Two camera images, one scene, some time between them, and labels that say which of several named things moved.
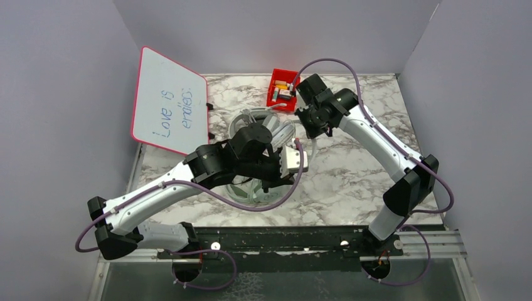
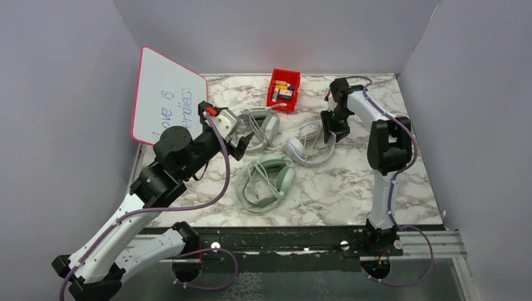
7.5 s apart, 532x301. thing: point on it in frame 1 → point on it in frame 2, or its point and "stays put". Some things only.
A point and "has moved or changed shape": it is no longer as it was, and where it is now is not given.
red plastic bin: x=281 y=92 stays put
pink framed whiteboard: x=170 y=108 stays put
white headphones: x=284 y=133 has moved or changed shape
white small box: x=285 y=94 stays put
